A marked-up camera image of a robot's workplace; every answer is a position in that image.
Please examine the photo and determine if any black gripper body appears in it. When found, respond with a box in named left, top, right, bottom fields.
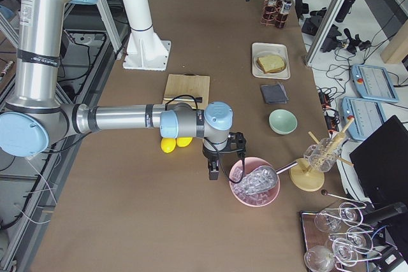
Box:
left=202, top=138, right=220, bottom=169

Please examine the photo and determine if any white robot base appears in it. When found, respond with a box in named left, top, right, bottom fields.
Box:
left=122, top=0, right=171, bottom=71

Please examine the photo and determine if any cream rabbit tray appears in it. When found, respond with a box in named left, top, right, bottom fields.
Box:
left=252, top=43, right=291, bottom=80

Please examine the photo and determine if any glassware tray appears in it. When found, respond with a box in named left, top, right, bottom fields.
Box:
left=300, top=201, right=382, bottom=271

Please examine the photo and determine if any tea bottle right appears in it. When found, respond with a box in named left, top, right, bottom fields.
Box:
left=265, top=0, right=277, bottom=20

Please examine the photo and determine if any tea bottle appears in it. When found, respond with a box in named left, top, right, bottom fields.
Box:
left=279, top=0, right=292, bottom=28
left=265, top=0, right=277, bottom=20

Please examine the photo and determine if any whole lemon upper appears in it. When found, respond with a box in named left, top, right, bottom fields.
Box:
left=176, top=137, right=193, bottom=148

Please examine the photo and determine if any whole lemon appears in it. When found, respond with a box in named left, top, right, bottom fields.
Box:
left=161, top=138, right=177, bottom=154
left=176, top=137, right=193, bottom=148

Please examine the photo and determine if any tea bottle front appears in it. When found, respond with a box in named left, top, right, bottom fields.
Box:
left=279, top=0, right=292, bottom=28

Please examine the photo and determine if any whole lemon lower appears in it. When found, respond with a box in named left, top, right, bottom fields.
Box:
left=161, top=138, right=177, bottom=154

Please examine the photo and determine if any steel ice scoop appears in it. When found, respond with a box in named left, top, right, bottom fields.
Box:
left=239, top=161, right=298, bottom=195

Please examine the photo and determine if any pink ice bowl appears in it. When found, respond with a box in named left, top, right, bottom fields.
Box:
left=229, top=157, right=280, bottom=207

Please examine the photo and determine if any steel muddler black tip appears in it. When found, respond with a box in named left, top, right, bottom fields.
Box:
left=163, top=95, right=203, bottom=103

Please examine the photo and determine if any bread slice under egg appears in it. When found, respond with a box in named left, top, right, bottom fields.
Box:
left=255, top=61, right=266, bottom=73

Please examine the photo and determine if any mint green bowl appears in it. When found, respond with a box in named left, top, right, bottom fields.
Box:
left=268, top=109, right=298, bottom=135

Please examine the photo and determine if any bamboo cutting board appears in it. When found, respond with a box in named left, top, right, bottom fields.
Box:
left=163, top=74, right=210, bottom=109

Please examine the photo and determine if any grey folded cloth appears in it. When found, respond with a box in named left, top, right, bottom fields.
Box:
left=260, top=83, right=289, bottom=104

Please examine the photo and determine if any wooden cup stand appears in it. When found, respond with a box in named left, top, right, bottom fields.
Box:
left=289, top=117, right=354, bottom=192

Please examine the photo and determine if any glass mug on stand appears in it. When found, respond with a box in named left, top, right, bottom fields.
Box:
left=303, top=138, right=342, bottom=173

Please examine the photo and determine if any blue teach pendant far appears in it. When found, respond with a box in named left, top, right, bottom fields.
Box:
left=351, top=64, right=399, bottom=103

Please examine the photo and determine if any blue teach pendant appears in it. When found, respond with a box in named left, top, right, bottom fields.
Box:
left=351, top=64, right=399, bottom=103
left=342, top=97, right=386, bottom=141

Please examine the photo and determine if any blue teach pendant near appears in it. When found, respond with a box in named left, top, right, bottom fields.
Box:
left=342, top=97, right=386, bottom=141

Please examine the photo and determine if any black monitor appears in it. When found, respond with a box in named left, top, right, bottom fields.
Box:
left=350, top=115, right=407, bottom=206

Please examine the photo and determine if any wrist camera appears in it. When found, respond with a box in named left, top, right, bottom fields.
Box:
left=221, top=132, right=246, bottom=159

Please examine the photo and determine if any copper wire bottle rack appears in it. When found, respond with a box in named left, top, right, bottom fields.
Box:
left=260, top=0, right=289, bottom=29

